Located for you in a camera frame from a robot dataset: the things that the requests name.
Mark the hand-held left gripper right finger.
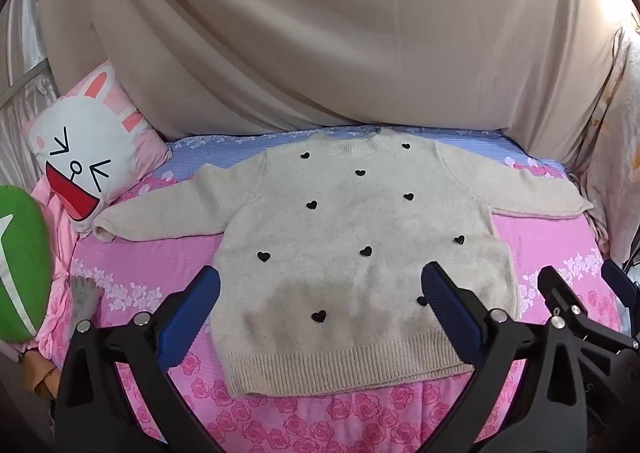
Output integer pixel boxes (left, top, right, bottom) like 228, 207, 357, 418
421, 262, 588, 453

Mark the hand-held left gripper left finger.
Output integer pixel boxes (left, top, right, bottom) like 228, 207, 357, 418
54, 265, 236, 453

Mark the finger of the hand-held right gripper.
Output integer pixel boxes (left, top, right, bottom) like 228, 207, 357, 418
536, 264, 640, 359
601, 260, 640, 306

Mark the beige sweater with black hearts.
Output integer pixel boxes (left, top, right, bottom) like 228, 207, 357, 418
92, 128, 594, 396

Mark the grey glove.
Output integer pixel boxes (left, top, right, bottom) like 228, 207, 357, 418
70, 275, 106, 324

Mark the pink striped quilt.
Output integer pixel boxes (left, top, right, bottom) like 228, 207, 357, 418
30, 178, 106, 374

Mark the pale floral pillow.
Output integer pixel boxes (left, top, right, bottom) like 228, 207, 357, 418
585, 0, 640, 264

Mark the pink floral bed sheet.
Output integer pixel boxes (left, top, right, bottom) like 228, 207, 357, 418
67, 128, 626, 453

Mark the green round pillow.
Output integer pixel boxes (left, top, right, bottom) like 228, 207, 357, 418
0, 185, 52, 344

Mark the white bunny face pillow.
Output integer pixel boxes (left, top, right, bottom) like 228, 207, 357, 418
27, 60, 173, 234

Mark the beige blanket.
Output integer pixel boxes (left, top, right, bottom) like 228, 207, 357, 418
37, 0, 631, 168

